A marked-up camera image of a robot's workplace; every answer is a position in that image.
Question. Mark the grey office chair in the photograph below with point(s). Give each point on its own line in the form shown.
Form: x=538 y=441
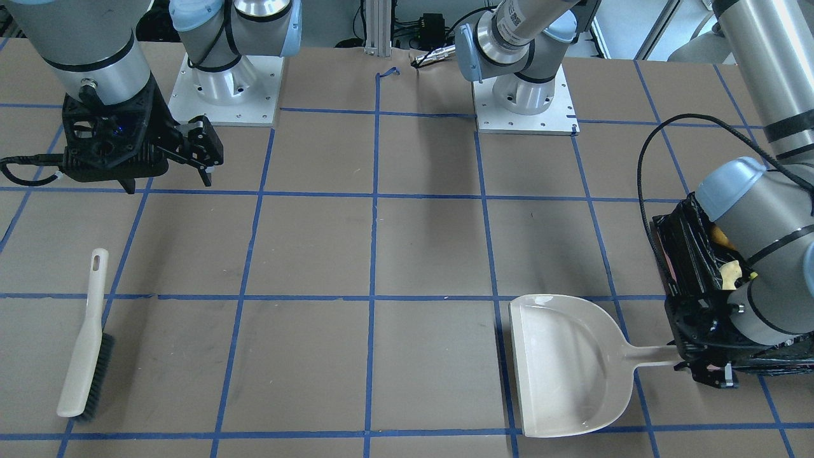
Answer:
x=709 y=48

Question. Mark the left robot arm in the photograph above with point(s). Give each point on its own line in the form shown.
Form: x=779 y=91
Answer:
x=763 y=202

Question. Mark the yellow toy pepper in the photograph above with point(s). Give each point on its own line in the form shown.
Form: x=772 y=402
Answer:
x=718 y=237

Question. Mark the beige hand brush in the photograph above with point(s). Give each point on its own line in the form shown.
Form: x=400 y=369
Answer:
x=92 y=351

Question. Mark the beige toy food slice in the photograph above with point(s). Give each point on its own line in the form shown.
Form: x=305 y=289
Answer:
x=730 y=273

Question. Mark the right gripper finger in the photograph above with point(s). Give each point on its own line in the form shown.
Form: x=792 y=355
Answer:
x=205 y=172
x=201 y=145

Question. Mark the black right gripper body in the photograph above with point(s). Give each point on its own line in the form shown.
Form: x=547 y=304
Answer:
x=163 y=123

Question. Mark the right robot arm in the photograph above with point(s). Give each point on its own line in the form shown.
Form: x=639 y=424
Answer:
x=92 y=48

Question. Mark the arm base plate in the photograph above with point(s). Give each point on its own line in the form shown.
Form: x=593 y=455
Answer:
x=246 y=94
x=508 y=108

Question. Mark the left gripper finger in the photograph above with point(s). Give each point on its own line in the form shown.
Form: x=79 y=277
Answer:
x=720 y=376

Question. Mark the beige plastic dustpan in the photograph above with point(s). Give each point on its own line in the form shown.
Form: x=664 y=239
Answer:
x=574 y=368

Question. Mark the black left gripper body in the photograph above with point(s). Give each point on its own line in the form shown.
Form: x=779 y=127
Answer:
x=707 y=373

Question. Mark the bin with black bag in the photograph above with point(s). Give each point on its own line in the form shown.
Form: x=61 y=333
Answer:
x=690 y=262

